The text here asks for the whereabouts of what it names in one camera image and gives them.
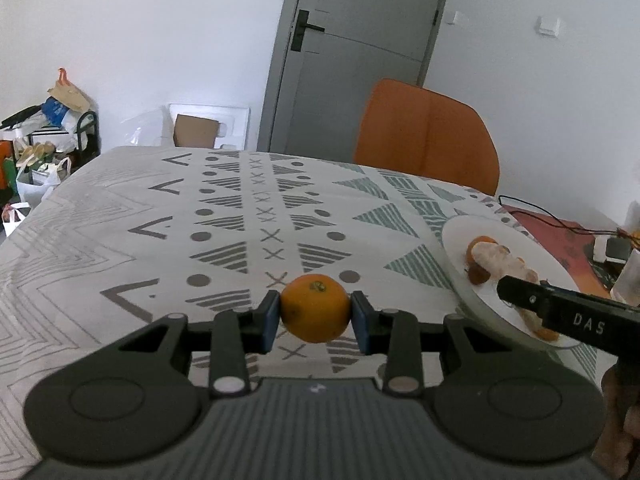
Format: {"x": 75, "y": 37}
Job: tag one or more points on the small dark brown round fruit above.
{"x": 478, "y": 275}

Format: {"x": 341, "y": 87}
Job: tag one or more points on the peeled whole orange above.
{"x": 502, "y": 262}

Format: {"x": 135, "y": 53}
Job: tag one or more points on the orange chair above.
{"x": 425, "y": 135}

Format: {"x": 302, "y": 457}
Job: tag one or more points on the peeled orange half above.
{"x": 530, "y": 316}

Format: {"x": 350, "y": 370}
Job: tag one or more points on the red mat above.
{"x": 565, "y": 252}

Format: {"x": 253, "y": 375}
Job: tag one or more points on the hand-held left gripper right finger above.
{"x": 361, "y": 323}

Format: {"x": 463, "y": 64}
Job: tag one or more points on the small white wall switch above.
{"x": 454, "y": 17}

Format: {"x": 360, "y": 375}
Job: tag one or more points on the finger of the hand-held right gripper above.
{"x": 522, "y": 297}

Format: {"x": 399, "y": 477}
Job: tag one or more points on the cardboard box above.
{"x": 195, "y": 132}

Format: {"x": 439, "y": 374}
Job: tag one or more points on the medium orange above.
{"x": 472, "y": 252}

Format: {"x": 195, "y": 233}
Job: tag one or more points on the person's right hand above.
{"x": 617, "y": 440}

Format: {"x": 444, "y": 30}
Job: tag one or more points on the white plate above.
{"x": 460, "y": 250}

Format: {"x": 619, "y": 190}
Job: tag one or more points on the black power adapter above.
{"x": 617, "y": 250}

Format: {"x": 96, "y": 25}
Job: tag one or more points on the white tote bag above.
{"x": 35, "y": 187}

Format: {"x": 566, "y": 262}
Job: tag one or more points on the blue and white bag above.
{"x": 55, "y": 110}

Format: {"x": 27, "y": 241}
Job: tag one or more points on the small orange kumquat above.
{"x": 546, "y": 334}

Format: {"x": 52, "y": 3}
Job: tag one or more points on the large orange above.
{"x": 315, "y": 308}

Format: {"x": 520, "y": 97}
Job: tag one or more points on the black metal rack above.
{"x": 88, "y": 130}

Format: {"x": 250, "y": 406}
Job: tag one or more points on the white object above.
{"x": 630, "y": 275}

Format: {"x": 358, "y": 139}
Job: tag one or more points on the dark flat object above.
{"x": 20, "y": 117}

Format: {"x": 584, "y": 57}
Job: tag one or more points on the large white wall switch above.
{"x": 548, "y": 25}

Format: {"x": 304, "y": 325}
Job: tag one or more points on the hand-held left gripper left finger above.
{"x": 272, "y": 321}

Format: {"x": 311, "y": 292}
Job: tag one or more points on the clear plastic bag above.
{"x": 145, "y": 130}

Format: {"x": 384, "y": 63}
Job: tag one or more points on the grey door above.
{"x": 360, "y": 60}

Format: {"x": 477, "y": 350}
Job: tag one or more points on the patterned tablecloth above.
{"x": 150, "y": 185}

